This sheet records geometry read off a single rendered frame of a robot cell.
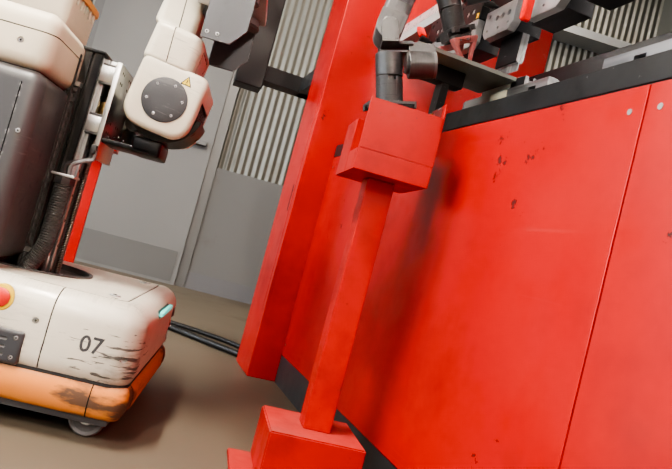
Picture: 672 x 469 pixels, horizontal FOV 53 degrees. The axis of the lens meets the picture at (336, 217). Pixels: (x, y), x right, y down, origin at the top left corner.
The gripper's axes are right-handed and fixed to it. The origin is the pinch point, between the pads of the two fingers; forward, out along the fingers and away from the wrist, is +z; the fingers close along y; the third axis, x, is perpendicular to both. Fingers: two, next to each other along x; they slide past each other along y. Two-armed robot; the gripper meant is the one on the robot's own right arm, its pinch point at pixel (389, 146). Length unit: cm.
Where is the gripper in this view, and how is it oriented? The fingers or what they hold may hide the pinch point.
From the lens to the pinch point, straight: 143.7
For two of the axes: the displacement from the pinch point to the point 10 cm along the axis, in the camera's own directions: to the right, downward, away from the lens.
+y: 9.8, -0.1, 1.8
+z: 0.1, 10.0, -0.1
